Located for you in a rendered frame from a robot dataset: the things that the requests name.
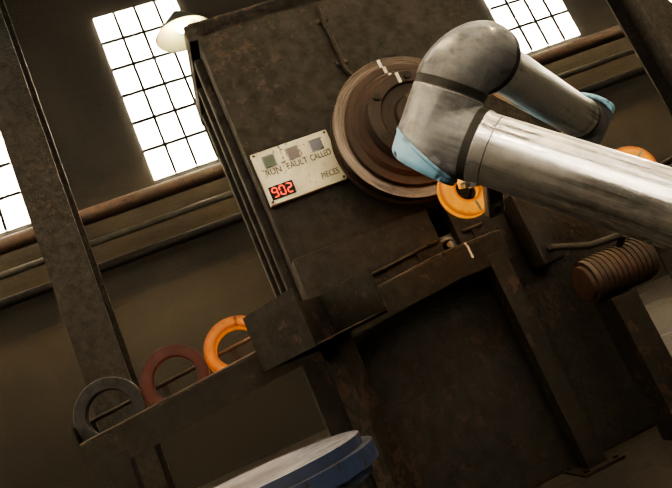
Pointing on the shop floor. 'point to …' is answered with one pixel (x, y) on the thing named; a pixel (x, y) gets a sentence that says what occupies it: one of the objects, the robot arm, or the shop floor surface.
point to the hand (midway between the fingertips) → (463, 183)
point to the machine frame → (405, 243)
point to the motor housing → (630, 320)
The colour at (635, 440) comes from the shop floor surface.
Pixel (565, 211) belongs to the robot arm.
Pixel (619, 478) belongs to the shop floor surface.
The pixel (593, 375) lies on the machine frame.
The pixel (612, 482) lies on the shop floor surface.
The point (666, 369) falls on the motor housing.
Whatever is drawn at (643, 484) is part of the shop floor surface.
